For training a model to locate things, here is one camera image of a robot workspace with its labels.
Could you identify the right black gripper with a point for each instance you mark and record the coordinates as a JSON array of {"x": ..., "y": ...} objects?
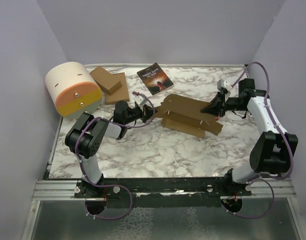
[{"x": 214, "y": 108}]

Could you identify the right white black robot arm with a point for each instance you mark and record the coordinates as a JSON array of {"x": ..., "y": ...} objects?
[{"x": 272, "y": 155}]

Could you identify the flat brown cardboard box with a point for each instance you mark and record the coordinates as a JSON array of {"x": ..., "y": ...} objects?
[{"x": 122, "y": 94}]

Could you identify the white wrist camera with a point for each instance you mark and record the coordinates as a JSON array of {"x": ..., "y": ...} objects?
[
  {"x": 139, "y": 100},
  {"x": 224, "y": 87}
]

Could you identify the dark paperback book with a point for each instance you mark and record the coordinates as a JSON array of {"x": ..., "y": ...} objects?
[{"x": 155, "y": 79}]

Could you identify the cream orange cylindrical drawer unit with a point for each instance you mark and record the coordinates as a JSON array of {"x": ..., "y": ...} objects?
[{"x": 73, "y": 90}]

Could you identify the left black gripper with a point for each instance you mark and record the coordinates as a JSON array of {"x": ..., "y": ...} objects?
[{"x": 147, "y": 112}]

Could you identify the folded brown cardboard box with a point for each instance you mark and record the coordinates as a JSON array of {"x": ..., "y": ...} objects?
[{"x": 106, "y": 81}]

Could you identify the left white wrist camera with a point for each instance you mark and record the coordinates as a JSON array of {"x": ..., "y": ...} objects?
[{"x": 139, "y": 100}]

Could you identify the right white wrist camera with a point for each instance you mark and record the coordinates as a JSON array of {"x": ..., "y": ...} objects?
[{"x": 224, "y": 87}]

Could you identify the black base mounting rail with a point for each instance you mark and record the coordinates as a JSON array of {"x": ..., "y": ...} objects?
[{"x": 160, "y": 192}]

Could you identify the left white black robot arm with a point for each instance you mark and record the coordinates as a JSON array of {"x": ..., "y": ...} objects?
[{"x": 86, "y": 135}]

